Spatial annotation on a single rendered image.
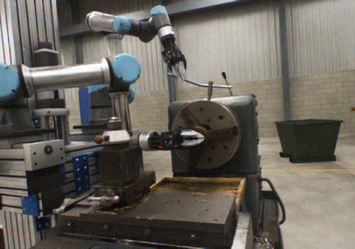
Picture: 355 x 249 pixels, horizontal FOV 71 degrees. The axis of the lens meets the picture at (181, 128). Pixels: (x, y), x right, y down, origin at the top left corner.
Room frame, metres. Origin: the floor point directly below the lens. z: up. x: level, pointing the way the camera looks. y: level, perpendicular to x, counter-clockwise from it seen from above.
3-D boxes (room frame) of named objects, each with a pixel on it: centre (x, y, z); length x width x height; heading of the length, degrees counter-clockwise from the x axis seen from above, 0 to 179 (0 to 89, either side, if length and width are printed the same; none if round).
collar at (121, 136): (0.61, 0.16, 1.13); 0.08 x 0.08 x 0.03
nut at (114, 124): (0.61, 0.16, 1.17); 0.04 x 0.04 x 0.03
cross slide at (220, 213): (0.59, 0.11, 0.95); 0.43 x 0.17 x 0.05; 71
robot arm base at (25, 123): (0.96, 0.65, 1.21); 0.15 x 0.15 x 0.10
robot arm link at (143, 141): (1.01, 0.14, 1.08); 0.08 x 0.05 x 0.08; 159
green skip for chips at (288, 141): (5.52, -2.74, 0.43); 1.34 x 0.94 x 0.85; 175
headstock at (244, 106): (1.54, -0.23, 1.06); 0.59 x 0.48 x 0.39; 161
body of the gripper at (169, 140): (0.98, 0.06, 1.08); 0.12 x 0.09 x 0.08; 69
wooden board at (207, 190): (0.91, -0.02, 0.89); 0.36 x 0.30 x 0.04; 71
